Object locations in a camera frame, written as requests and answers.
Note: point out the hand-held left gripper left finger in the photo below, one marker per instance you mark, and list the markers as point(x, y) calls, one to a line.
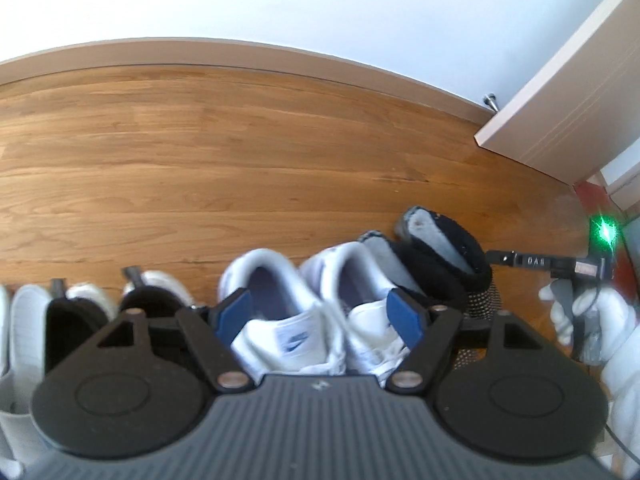
point(231, 315)

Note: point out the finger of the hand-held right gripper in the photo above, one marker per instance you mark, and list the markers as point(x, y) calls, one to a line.
point(501, 260)

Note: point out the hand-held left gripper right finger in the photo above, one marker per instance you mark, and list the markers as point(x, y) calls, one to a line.
point(406, 317)

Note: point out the white sneaker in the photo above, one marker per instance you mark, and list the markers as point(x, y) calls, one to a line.
point(272, 280)
point(345, 270)

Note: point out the person's right forearm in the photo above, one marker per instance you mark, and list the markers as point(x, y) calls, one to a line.
point(625, 400)

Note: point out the person's right hand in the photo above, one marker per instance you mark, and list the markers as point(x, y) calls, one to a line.
point(615, 315)

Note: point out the black sneaker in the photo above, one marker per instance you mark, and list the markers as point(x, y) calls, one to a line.
point(150, 300)
point(70, 320)

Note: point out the metal door stopper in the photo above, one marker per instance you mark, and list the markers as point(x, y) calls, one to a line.
point(491, 101)

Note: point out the beige door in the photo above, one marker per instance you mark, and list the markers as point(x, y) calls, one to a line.
point(570, 90)

